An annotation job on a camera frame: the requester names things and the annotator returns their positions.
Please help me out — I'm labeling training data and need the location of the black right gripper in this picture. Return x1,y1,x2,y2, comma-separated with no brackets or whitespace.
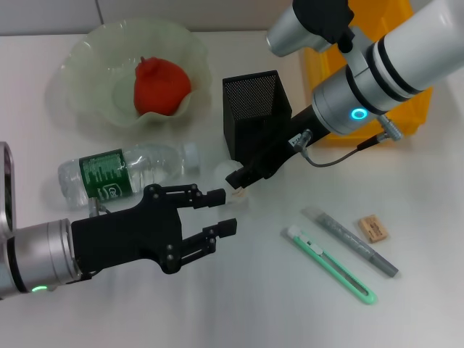
225,104,330,192

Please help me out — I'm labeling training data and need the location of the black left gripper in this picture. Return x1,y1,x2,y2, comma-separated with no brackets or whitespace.
71,183,239,276

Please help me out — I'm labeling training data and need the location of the white paper ball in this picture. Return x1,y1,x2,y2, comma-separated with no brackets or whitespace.
213,159,251,204

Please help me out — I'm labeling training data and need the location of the black mesh pen holder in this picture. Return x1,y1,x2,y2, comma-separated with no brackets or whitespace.
221,70,293,164

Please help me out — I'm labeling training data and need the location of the red-orange fruit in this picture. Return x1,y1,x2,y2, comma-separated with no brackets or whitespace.
133,56,192,117

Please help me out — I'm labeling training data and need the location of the clear water bottle green label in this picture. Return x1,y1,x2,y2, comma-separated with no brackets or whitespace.
57,142,201,210

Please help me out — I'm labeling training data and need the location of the mint green utility knife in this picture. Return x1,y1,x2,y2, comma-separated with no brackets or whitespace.
286,225,378,305

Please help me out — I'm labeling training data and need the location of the grey marker pen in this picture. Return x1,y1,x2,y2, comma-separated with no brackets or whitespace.
301,206,399,279

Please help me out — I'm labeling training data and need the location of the tan eraser block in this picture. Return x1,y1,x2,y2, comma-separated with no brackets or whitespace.
357,215,391,244

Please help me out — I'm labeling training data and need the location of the pale green glass fruit plate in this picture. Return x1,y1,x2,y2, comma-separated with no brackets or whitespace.
46,16,213,128

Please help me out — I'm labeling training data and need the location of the yellow plastic storage bin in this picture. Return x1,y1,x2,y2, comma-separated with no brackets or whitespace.
302,0,434,146

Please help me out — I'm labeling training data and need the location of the left arm gripper cable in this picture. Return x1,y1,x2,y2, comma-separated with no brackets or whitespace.
88,197,112,217

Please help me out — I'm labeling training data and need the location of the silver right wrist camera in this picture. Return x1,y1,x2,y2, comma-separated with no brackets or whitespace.
266,0,356,57

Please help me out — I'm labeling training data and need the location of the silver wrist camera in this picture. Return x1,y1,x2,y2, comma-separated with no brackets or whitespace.
266,0,356,57
0,141,17,240

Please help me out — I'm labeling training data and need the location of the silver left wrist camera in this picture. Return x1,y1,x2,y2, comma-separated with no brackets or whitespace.
0,141,17,240

